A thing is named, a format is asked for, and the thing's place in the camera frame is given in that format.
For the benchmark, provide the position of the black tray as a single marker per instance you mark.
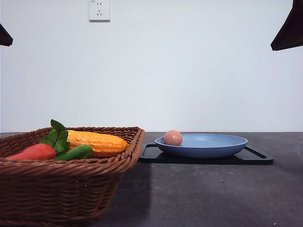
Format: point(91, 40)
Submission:
point(152, 155)

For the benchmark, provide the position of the yellow toy corn cob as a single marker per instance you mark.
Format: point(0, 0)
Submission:
point(97, 142)

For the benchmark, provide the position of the green carrot leaves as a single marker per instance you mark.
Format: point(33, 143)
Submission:
point(57, 137)

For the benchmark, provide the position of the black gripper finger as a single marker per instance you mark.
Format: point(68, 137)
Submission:
point(291, 34)
point(5, 38)

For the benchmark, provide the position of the brown egg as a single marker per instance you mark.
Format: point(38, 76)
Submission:
point(173, 138)

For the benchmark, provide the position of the blue plate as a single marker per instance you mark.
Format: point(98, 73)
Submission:
point(204, 146)

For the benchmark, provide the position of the orange toy carrot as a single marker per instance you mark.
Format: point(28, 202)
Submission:
point(36, 152)

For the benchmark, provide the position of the green toy cucumber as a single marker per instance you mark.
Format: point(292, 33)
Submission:
point(77, 152)

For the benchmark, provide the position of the white wall socket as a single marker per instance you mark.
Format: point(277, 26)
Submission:
point(99, 11)

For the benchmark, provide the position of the brown wicker basket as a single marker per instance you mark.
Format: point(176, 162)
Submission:
point(53, 193)

